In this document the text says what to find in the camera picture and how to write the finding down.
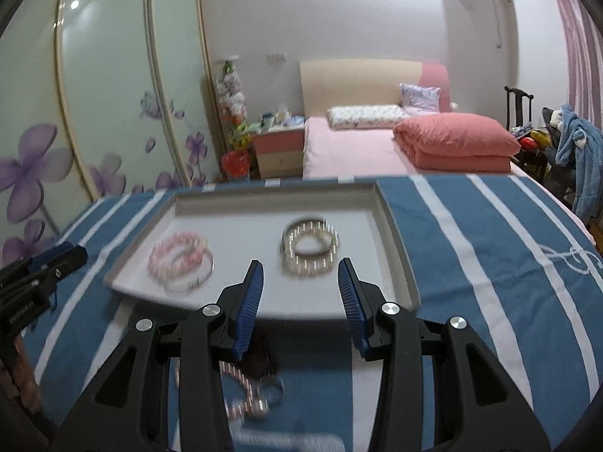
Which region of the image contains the bed with pink sheet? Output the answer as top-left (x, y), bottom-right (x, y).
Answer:
top-left (298, 58), bottom-right (593, 237)

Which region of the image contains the pink curtain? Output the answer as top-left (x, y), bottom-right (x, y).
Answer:
top-left (557, 0), bottom-right (602, 130)

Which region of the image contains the white pearl bracelet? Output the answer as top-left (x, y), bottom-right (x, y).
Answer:
top-left (280, 215), bottom-right (343, 280)

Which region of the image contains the pink beige nightstand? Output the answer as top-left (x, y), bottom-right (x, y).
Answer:
top-left (253, 125), bottom-right (305, 179)

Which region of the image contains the blue white striped cloth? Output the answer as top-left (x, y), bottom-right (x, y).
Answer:
top-left (24, 174), bottom-right (602, 451)

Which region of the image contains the sliding wardrobe with flowers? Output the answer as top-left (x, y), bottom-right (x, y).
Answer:
top-left (1, 0), bottom-right (222, 264)

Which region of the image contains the folded salmon quilt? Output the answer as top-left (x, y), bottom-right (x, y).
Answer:
top-left (393, 112), bottom-right (520, 174)

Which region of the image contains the red waste bin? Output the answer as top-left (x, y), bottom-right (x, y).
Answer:
top-left (221, 150), bottom-right (250, 182)

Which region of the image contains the thin silver bangle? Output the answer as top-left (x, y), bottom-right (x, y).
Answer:
top-left (162, 248), bottom-right (215, 296)

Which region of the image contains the plush toy stand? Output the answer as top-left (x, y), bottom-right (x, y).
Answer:
top-left (215, 57), bottom-right (251, 151)

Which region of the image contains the pink pearl bracelet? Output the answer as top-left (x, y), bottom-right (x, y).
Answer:
top-left (174, 359), bottom-right (261, 423)

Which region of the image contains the grey jewelry tray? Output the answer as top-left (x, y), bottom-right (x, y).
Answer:
top-left (104, 181), bottom-right (420, 321)

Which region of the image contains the white patterned pillow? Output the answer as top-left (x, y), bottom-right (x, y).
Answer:
top-left (327, 105), bottom-right (410, 130)

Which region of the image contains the pearl ring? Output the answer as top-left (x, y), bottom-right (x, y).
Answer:
top-left (249, 377), bottom-right (288, 421)

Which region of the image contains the lilac cushion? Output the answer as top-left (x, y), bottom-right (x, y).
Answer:
top-left (399, 83), bottom-right (441, 112)

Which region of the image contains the pink bead bracelet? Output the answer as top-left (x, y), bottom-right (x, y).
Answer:
top-left (147, 231), bottom-right (214, 281)

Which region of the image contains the person's left hand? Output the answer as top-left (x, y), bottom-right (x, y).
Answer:
top-left (12, 336), bottom-right (42, 413)

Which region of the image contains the blue bathrobe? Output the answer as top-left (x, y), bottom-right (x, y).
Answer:
top-left (555, 104), bottom-right (602, 223)

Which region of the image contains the dark wooden chair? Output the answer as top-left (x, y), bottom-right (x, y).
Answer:
top-left (504, 86), bottom-right (548, 183)

